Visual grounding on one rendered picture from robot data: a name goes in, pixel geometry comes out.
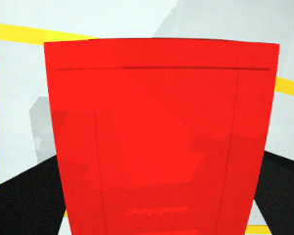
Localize yellow flat bar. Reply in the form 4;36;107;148
0;24;294;235

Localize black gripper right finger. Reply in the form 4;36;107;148
253;150;294;235

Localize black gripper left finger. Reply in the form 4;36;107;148
0;154;66;235

